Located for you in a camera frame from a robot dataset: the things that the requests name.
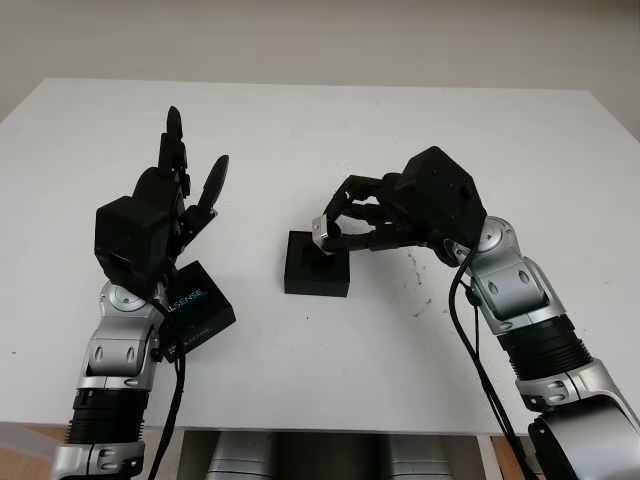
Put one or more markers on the silver robot thigh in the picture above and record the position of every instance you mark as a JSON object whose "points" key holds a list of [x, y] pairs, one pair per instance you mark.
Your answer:
{"points": [[415, 457], [240, 457]]}

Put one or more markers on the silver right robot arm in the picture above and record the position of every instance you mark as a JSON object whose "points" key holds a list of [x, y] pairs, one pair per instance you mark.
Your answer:
{"points": [[520, 295]]}

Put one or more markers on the silver right robot thigh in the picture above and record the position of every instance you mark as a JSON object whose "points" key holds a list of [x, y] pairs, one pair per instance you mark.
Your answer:
{"points": [[415, 457]]}

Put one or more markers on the dark grey robot waist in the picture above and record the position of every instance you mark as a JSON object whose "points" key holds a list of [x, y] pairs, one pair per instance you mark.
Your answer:
{"points": [[327, 457]]}

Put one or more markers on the small silver depth camera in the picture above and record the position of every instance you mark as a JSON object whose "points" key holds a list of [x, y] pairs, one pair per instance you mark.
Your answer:
{"points": [[322, 232]]}

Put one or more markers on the silver left robot thigh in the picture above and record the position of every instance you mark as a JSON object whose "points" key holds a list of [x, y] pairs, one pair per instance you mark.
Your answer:
{"points": [[240, 457]]}

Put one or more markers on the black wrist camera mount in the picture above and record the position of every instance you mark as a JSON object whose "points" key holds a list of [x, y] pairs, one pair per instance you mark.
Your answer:
{"points": [[440, 200], [132, 235]]}

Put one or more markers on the black RealSense box lid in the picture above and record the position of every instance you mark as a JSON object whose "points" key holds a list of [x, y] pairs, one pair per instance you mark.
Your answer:
{"points": [[205, 305]]}

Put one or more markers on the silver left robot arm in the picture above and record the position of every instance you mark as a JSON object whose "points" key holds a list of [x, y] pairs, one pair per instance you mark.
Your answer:
{"points": [[120, 345]]}

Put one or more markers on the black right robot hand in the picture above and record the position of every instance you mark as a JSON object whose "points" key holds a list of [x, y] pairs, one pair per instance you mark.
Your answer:
{"points": [[380, 210]]}

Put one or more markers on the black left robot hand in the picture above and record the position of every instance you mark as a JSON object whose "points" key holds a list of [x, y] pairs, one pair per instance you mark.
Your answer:
{"points": [[165, 200]]}

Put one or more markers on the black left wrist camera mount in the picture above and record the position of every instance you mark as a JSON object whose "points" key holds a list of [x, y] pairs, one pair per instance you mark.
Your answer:
{"points": [[132, 235]]}

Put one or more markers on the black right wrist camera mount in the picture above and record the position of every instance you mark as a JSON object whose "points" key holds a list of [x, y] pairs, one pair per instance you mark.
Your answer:
{"points": [[440, 200]]}

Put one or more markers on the black foam-lined camera box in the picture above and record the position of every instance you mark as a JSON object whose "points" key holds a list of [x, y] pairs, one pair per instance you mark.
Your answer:
{"points": [[300, 285]]}

